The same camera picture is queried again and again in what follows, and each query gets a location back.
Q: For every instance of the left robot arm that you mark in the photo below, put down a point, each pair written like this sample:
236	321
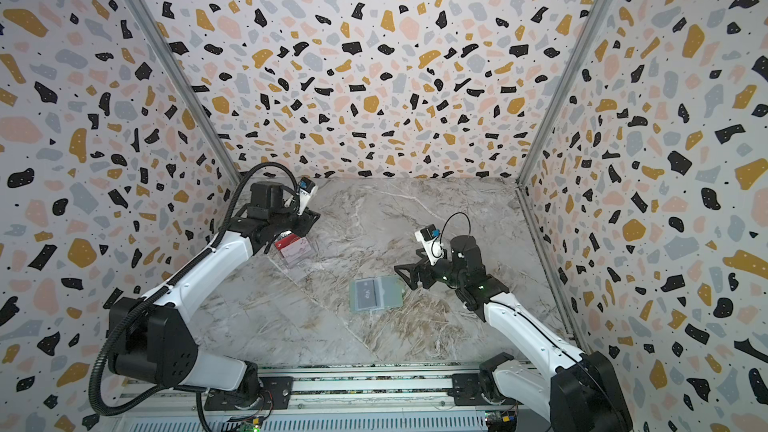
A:
149	337

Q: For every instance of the clear acrylic card box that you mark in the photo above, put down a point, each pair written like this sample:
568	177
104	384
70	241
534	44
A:
297	252

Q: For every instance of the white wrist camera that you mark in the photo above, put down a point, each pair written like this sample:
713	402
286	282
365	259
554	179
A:
305	191
430	239

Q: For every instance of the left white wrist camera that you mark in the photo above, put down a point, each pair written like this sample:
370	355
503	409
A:
305	191

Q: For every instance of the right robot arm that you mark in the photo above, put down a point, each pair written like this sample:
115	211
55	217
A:
571	389

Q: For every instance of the grey VIP card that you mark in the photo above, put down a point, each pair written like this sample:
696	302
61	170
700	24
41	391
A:
366	295

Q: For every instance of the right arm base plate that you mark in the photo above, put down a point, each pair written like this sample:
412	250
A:
476	389

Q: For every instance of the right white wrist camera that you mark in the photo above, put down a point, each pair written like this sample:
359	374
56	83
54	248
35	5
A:
430	239

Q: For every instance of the red card in box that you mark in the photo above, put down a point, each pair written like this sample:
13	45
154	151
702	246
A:
286	240

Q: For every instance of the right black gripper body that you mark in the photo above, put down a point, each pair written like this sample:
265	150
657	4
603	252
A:
421	271

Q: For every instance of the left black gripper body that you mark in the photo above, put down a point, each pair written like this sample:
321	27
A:
294	222

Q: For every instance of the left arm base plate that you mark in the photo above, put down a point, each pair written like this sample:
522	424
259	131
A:
265	394

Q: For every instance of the aluminium front rail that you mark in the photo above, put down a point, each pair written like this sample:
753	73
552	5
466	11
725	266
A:
331	390

